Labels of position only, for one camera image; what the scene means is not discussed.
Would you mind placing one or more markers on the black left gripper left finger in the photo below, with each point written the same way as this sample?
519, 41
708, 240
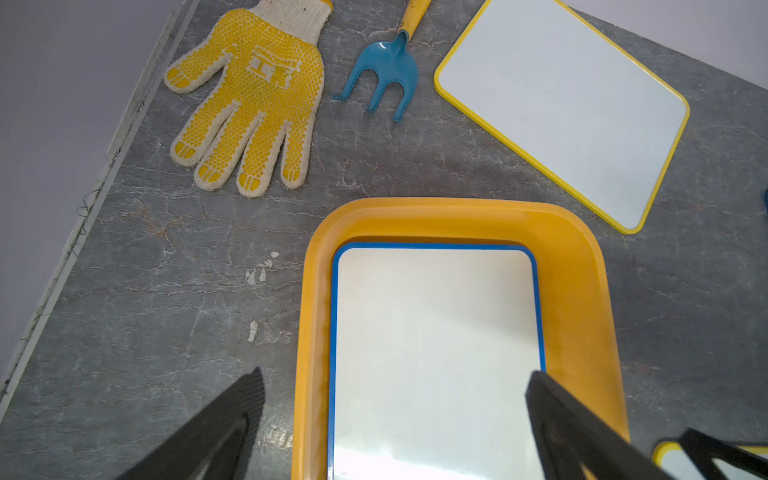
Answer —
215, 444

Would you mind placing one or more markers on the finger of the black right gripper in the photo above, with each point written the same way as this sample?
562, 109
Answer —
703, 450

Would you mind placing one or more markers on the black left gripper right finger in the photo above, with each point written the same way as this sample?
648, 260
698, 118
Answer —
572, 442

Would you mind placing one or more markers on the yellow-framed whiteboard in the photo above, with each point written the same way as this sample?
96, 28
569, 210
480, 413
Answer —
670, 457
570, 101

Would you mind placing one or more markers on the blue-framed whiteboard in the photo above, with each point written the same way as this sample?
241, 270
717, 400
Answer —
431, 349

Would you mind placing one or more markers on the yellow storage tray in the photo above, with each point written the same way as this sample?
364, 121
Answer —
579, 332

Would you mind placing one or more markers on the yellow dotted work glove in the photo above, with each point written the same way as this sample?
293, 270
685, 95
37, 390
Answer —
259, 118

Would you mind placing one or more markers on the blue garden fork yellow handle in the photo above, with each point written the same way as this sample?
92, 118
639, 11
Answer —
391, 62

